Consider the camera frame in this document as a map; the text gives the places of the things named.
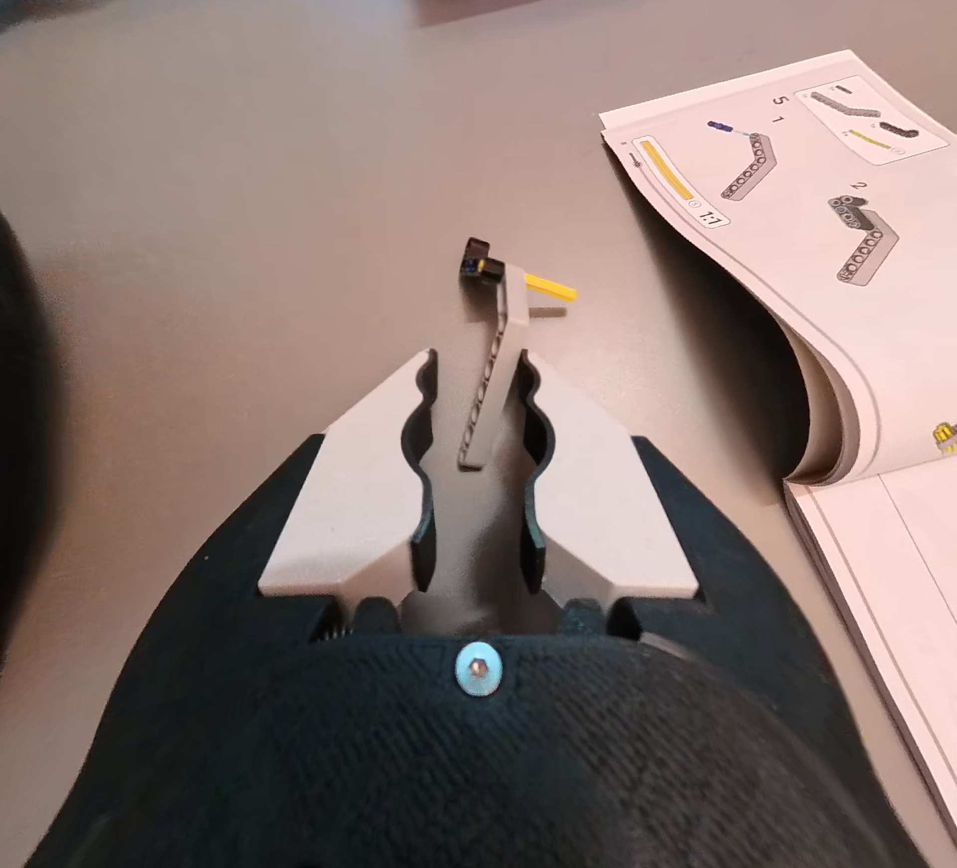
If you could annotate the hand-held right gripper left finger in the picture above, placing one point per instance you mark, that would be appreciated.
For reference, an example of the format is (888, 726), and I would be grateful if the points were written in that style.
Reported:
(351, 502)

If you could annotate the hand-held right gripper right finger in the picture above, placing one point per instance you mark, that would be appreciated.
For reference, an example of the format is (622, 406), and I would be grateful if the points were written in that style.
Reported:
(598, 509)

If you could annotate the grey bent toy beam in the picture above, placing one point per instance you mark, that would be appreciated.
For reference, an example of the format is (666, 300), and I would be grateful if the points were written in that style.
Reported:
(487, 390)

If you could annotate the yellow toy axle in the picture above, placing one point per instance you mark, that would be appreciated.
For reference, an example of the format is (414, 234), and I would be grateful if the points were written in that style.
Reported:
(552, 287)

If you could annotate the grey desk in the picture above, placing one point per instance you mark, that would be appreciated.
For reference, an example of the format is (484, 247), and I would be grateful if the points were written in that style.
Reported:
(224, 210)

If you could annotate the white instruction booklet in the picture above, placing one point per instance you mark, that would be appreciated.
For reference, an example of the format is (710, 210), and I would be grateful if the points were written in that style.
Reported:
(837, 270)

